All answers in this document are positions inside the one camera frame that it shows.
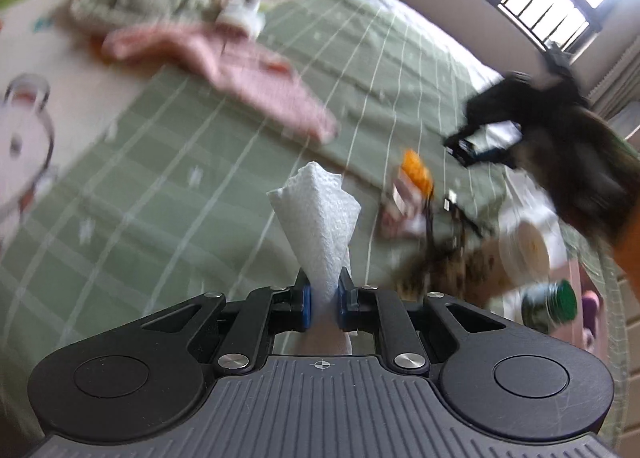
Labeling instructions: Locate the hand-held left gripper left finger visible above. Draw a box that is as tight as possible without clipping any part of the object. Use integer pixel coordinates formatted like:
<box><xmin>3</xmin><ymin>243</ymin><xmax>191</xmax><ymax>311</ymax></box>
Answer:
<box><xmin>141</xmin><ymin>270</ymin><xmax>314</xmax><ymax>370</ymax></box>

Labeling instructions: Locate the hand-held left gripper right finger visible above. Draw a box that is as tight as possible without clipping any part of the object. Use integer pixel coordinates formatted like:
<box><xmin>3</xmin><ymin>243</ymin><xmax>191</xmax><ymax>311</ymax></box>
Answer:
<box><xmin>336</xmin><ymin>268</ymin><xmax>507</xmax><ymax>370</ymax></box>

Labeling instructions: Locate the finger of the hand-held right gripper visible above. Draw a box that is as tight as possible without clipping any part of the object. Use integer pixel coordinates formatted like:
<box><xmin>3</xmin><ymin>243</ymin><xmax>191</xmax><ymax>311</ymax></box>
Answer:
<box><xmin>443</xmin><ymin>121</ymin><xmax>521</xmax><ymax>149</ymax></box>
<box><xmin>449</xmin><ymin>143</ymin><xmax>523</xmax><ymax>169</ymax></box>

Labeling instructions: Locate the white paper towel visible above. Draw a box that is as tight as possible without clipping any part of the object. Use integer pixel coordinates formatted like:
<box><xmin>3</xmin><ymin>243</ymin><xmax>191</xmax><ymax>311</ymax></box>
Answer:
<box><xmin>266</xmin><ymin>161</ymin><xmax>362</xmax><ymax>355</ymax></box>

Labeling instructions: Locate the person's right forearm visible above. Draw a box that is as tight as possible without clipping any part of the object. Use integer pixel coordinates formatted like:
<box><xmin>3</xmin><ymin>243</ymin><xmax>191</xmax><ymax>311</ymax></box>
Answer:
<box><xmin>515</xmin><ymin>105</ymin><xmax>640</xmax><ymax>289</ymax></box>

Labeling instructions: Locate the orange snack packet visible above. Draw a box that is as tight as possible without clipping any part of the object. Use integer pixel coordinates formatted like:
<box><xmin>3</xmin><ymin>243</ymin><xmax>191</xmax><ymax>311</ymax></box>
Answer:
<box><xmin>400</xmin><ymin>149</ymin><xmax>434</xmax><ymax>196</ymax></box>

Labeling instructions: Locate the leopard print cloth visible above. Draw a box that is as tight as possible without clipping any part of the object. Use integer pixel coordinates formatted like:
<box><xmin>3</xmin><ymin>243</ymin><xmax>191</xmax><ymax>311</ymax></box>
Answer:
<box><xmin>392</xmin><ymin>230</ymin><xmax>521</xmax><ymax>311</ymax></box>

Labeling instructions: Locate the green plaid bedsheet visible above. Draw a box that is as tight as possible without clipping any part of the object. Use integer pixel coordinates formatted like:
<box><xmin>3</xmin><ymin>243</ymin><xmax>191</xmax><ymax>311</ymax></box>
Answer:
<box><xmin>0</xmin><ymin>0</ymin><xmax>640</xmax><ymax>439</ymax></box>

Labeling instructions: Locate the bottle with green cap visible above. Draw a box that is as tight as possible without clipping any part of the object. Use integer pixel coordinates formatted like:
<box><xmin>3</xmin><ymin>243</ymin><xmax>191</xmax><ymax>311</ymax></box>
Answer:
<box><xmin>521</xmin><ymin>279</ymin><xmax>579</xmax><ymax>337</ymax></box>

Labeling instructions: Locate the small purple item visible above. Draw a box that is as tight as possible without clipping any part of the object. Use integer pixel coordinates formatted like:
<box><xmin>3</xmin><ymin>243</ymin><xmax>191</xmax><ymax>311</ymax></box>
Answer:
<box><xmin>579</xmin><ymin>289</ymin><xmax>600</xmax><ymax>341</ymax></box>

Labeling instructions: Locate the pink cloth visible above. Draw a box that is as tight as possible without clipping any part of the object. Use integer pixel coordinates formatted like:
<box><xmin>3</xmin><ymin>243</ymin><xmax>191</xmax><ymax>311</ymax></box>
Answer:
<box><xmin>101</xmin><ymin>22</ymin><xmax>341</xmax><ymax>145</ymax></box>

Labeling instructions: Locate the small white item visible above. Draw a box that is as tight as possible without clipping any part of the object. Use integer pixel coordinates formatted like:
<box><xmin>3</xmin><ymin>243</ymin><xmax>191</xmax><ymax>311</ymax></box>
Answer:
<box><xmin>217</xmin><ymin>0</ymin><xmax>265</xmax><ymax>34</ymax></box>

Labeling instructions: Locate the cartoon printed blanket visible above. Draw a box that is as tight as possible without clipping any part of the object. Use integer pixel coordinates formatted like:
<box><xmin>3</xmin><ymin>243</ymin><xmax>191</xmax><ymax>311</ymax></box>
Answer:
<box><xmin>0</xmin><ymin>0</ymin><xmax>221</xmax><ymax>249</ymax></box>

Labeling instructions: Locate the thin black cable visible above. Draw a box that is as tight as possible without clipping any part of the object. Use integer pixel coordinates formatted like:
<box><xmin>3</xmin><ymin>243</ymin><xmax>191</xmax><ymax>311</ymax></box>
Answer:
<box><xmin>421</xmin><ymin>190</ymin><xmax>485</xmax><ymax>259</ymax></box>

